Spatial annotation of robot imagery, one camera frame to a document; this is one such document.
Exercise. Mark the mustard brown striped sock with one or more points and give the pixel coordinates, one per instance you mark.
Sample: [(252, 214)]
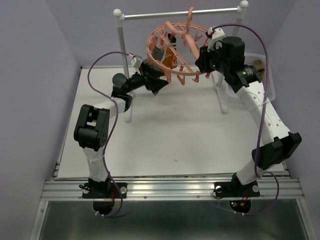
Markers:
[(170, 60)]

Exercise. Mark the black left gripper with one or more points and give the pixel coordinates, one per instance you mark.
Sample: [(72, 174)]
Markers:
[(154, 84)]

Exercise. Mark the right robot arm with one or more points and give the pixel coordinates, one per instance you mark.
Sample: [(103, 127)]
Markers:
[(275, 142)]

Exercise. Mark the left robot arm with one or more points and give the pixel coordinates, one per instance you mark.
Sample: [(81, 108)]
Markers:
[(92, 131)]

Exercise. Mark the pink round clip hanger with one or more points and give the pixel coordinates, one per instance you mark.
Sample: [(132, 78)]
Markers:
[(182, 49)]

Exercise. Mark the aluminium mounting rail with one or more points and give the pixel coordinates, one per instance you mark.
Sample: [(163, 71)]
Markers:
[(174, 188)]

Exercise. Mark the beige sock in basket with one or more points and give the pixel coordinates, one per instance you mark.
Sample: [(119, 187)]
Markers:
[(259, 66)]

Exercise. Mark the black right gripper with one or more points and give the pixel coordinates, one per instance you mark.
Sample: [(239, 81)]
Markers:
[(201, 62)]

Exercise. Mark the white drying rack stand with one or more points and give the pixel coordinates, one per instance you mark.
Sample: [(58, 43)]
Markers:
[(122, 37)]

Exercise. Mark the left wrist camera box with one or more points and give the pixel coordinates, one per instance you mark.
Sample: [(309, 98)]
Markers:
[(136, 61)]

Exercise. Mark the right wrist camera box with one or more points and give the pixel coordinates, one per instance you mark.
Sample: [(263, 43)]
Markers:
[(214, 35)]

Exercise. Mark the white plastic basket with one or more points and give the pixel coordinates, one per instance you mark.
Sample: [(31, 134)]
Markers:
[(249, 59)]

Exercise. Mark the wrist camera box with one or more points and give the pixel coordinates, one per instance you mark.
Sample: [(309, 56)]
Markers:
[(214, 35), (136, 61)]

